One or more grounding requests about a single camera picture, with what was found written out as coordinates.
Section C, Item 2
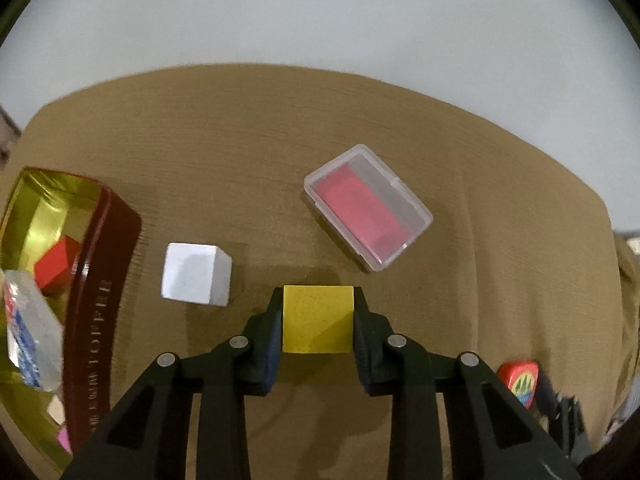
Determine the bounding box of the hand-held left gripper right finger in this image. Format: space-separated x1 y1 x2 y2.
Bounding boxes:
352 287 583 480

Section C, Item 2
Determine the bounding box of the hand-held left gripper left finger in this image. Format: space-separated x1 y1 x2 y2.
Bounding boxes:
60 287 285 480

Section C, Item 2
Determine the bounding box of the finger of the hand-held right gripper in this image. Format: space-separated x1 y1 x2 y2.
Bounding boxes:
532 370 591 466

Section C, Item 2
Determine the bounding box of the yellow cube block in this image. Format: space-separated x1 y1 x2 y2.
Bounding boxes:
282 285 355 354

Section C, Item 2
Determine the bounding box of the orange block with yellow print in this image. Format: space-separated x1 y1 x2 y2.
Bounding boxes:
497 360 540 411

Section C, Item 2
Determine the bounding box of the dark red tin box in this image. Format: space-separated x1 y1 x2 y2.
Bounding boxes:
0 166 143 473

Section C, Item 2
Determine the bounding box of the white block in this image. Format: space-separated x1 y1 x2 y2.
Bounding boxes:
161 242 233 307

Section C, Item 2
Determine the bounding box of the red pad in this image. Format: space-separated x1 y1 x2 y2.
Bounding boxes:
317 165 411 256

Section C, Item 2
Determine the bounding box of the beige cloth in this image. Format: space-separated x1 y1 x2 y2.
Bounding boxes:
614 232 640 411

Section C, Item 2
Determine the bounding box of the clear plastic case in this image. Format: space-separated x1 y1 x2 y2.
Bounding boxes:
303 144 434 273

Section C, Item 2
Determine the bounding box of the red block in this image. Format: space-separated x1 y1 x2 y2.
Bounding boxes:
34 236 82 297

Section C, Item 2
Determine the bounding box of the clear packet with blue print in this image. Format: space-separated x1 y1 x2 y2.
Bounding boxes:
0 269 65 392

